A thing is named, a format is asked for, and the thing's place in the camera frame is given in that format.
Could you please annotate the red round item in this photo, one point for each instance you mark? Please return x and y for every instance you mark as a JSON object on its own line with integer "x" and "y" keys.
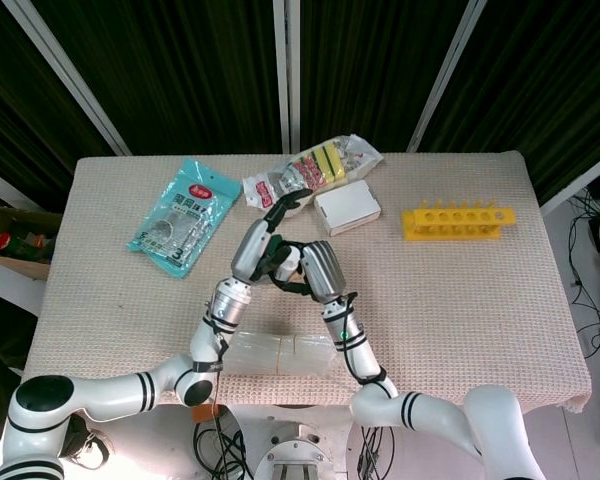
{"x": 3, "y": 242}

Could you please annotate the clear bag of plastic tubes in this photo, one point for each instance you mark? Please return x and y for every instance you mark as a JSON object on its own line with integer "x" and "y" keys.
{"x": 280, "y": 352}

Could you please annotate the beige waffle tablecloth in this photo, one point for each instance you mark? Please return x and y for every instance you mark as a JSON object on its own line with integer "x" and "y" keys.
{"x": 455, "y": 310}

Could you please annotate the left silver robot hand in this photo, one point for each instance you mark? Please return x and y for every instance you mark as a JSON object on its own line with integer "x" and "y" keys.
{"x": 250, "y": 250}

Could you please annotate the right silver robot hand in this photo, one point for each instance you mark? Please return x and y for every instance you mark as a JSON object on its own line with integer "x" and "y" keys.
{"x": 327, "y": 270}

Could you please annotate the brown cardboard box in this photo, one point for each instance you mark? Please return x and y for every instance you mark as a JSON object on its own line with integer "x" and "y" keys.
{"x": 25, "y": 267}

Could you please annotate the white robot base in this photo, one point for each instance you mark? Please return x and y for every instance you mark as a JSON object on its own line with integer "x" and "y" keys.
{"x": 290, "y": 445}

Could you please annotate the white toothpaste tube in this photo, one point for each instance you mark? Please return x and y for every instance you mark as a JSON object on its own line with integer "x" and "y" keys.
{"x": 287, "y": 262}

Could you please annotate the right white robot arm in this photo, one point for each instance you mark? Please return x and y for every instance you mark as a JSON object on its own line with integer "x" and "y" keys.
{"x": 360, "y": 352}

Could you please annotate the white cardboard box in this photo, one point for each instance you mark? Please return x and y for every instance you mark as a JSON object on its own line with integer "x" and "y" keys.
{"x": 347, "y": 205}

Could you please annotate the white frame post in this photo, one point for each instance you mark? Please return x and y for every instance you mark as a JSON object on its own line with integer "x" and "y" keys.
{"x": 294, "y": 75}
{"x": 580, "y": 180}
{"x": 5, "y": 182}
{"x": 447, "y": 75}
{"x": 279, "y": 75}
{"x": 75, "y": 80}

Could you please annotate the dark green curtain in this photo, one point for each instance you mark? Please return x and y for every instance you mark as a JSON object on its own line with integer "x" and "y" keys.
{"x": 195, "y": 75}

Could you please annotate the yellow test tube rack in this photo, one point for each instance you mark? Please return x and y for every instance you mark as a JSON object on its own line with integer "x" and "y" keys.
{"x": 455, "y": 220}

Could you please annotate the teal cleaning cloth package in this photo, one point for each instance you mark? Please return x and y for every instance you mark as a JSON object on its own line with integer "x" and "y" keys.
{"x": 180, "y": 220}

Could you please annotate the clear bag of sponges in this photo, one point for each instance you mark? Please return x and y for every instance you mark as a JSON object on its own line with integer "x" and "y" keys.
{"x": 330, "y": 160}

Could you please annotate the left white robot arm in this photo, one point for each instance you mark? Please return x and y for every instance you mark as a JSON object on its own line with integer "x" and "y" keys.
{"x": 115, "y": 392}

